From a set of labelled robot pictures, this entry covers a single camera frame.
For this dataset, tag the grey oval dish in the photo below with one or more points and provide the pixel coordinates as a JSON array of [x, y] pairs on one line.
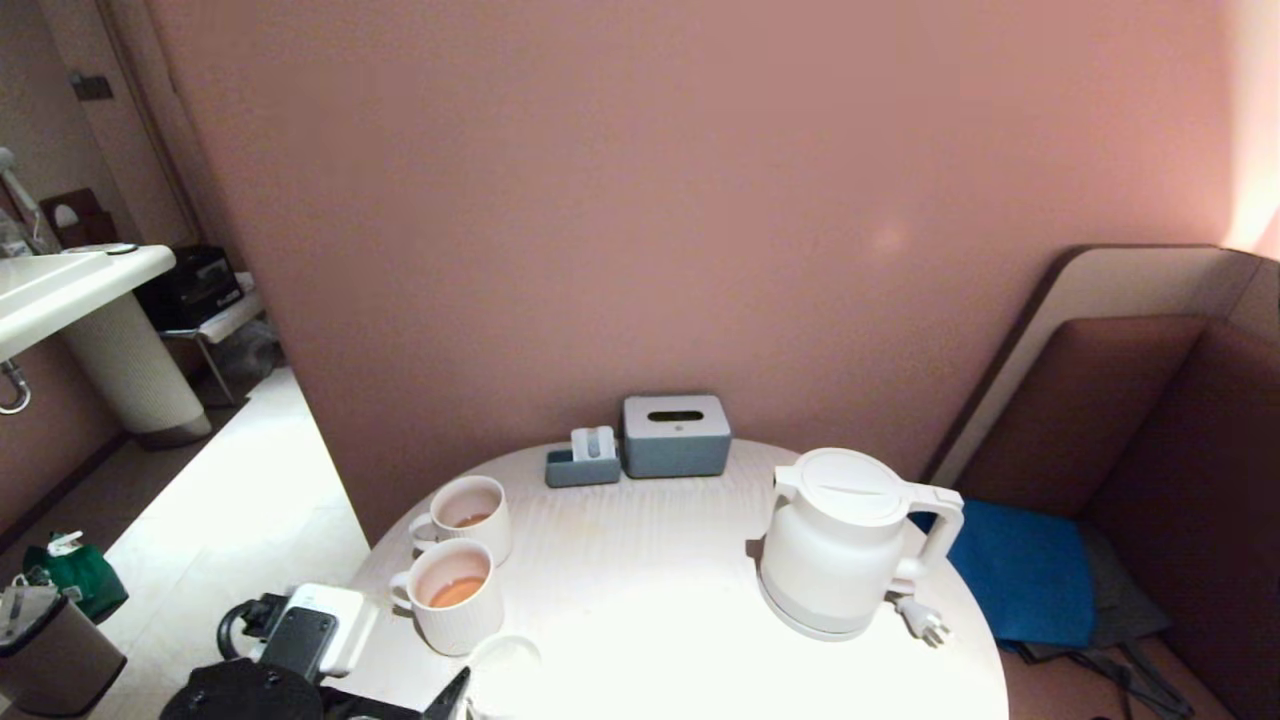
[[110, 248]]

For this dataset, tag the brown waste bin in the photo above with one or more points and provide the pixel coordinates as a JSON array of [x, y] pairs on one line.
[[55, 665]]

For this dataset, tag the white pedestal sink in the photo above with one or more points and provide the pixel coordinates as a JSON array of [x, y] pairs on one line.
[[60, 288]]

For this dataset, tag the blue folded cloth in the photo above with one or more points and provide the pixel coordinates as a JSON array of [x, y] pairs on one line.
[[1020, 570]]

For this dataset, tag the white ribbed mug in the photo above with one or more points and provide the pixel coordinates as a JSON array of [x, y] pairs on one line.
[[470, 515], [455, 610]]

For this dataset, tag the white power plug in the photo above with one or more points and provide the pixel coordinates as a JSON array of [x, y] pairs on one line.
[[925, 622]]

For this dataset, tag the grey round kettle base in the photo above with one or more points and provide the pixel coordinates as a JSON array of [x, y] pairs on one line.
[[805, 627]]

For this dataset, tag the small grey sachet holder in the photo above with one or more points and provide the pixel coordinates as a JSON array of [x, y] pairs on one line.
[[580, 472]]

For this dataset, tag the chrome drain pipe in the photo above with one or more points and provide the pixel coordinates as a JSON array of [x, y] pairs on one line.
[[14, 392]]

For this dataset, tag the black box appliance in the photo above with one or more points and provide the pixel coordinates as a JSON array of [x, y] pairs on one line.
[[190, 288]]

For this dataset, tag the white electric kettle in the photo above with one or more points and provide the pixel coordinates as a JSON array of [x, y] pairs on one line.
[[835, 545]]

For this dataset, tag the chrome sink faucet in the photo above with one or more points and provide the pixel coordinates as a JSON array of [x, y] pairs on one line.
[[15, 190]]

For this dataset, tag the brown upholstered bench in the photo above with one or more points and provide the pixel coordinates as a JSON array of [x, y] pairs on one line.
[[1180, 440]]

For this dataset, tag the dark wall plate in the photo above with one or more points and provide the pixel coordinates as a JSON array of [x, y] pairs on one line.
[[90, 86]]

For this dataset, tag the white sachet packets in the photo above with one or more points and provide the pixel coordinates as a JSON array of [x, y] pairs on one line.
[[592, 442]]

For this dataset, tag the brown wall holder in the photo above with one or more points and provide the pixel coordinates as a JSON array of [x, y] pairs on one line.
[[75, 218]]

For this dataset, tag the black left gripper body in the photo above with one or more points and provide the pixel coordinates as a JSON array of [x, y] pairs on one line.
[[375, 710]]

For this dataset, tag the grey plastic bag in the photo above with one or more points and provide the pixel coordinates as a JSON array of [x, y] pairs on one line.
[[248, 357]]

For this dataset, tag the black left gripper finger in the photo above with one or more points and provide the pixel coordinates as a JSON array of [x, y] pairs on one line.
[[452, 700]]

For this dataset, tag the grey blue tissue box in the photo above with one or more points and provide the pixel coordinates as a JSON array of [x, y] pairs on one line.
[[675, 440]]

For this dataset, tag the green bag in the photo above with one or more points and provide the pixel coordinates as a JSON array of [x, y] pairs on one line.
[[85, 578]]

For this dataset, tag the white metal-leg rack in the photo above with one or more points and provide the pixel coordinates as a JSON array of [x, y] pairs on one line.
[[225, 317]]

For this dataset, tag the white ribbed sink pedestal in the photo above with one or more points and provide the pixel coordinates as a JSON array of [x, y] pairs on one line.
[[130, 372]]

